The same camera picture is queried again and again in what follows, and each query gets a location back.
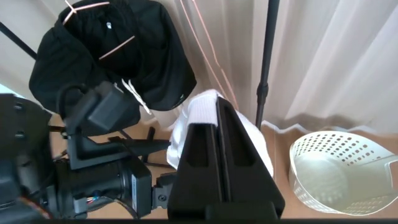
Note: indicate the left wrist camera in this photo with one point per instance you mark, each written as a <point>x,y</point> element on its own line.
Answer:
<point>109,105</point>

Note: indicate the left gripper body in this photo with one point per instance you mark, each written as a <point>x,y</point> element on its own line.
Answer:
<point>102,186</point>

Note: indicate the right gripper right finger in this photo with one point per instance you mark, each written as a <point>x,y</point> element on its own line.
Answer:
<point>252,186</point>

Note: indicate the black shorts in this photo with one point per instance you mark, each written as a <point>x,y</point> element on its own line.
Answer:
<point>155,62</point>

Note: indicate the pink clothes hanger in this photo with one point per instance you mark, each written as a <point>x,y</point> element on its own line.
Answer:
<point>229,88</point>
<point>118,47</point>

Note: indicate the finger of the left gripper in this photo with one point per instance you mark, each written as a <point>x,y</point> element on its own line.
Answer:
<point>140,147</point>
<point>161,193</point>

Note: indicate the black clothes rack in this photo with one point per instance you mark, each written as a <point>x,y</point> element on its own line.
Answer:
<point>267,46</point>

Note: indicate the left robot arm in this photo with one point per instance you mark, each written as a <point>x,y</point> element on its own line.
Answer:
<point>18,149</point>

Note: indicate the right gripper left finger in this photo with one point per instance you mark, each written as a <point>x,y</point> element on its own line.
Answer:
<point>192,186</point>

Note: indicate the white laundry basket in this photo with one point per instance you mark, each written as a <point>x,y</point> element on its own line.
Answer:
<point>326,186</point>

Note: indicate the white printed T-shirt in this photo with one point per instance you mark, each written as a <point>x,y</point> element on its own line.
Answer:
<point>202,109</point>

